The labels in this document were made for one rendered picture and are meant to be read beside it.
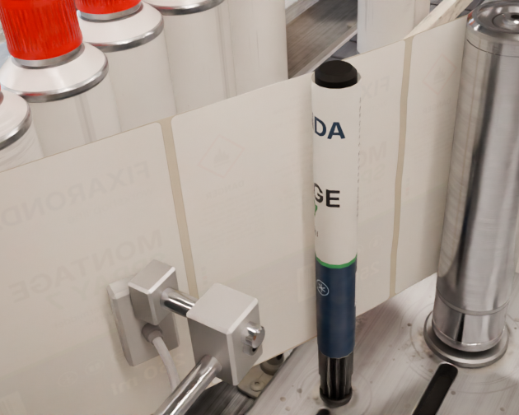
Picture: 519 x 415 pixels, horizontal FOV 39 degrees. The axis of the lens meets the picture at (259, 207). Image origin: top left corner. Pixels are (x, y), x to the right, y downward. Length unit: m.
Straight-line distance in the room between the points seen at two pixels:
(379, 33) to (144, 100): 0.33
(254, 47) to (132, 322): 0.23
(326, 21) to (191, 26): 0.50
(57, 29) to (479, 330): 0.25
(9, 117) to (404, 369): 0.24
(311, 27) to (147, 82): 0.52
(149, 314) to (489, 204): 0.16
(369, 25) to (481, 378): 0.37
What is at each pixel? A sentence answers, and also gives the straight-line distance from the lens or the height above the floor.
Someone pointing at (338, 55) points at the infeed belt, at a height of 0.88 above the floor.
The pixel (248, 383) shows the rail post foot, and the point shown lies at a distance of 0.46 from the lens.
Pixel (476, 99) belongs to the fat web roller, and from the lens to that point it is 0.32.
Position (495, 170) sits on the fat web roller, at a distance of 0.33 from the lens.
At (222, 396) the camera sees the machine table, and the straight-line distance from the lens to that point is 0.46.
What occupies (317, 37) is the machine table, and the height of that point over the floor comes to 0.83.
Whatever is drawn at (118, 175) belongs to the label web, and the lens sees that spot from 0.26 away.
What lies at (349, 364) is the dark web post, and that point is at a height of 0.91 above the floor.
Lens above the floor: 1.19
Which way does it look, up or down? 38 degrees down
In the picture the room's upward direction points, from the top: 5 degrees counter-clockwise
